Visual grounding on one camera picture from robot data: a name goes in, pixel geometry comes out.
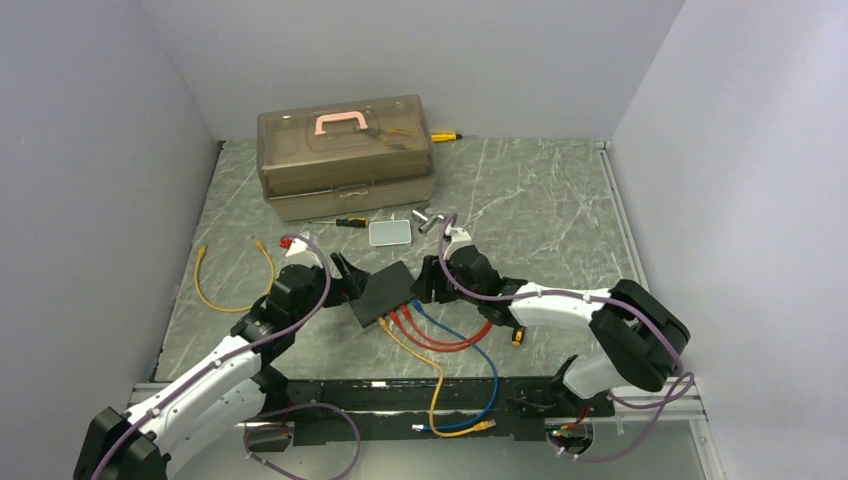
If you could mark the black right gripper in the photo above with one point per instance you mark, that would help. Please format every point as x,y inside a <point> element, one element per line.
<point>431,278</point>

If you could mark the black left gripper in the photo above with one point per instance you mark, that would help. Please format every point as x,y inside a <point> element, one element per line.
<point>356,279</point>

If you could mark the black network switch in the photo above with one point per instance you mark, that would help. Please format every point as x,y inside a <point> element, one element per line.
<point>385,291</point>

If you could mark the small white switch box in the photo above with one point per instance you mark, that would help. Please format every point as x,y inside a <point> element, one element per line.
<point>389,233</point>

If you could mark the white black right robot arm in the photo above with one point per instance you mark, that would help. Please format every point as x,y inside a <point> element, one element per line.
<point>636,340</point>

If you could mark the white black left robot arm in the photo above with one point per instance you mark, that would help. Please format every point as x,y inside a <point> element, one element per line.
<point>236,381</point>

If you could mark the black yellow screwdriver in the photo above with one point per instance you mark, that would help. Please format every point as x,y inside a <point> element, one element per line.
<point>352,222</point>

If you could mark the chrome socket adapter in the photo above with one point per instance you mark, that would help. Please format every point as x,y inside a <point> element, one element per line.
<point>427,221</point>

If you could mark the black orange stubby screwdriver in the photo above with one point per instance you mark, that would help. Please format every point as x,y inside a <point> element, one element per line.
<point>518,336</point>

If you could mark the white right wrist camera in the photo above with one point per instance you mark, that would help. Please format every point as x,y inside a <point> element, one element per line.
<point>456,237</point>

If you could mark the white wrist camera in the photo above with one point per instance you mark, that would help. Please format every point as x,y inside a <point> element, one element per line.
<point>456,237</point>
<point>300,250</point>

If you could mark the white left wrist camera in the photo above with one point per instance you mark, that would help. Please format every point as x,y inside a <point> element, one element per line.
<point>300,250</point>

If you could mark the brown translucent toolbox pink handle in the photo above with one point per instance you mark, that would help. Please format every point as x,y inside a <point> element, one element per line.
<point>345,158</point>

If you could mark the yellow handled screwdriver by wall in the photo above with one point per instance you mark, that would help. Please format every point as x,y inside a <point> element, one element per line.
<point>446,137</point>

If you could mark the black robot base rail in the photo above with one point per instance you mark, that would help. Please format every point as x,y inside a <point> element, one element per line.
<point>522,408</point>

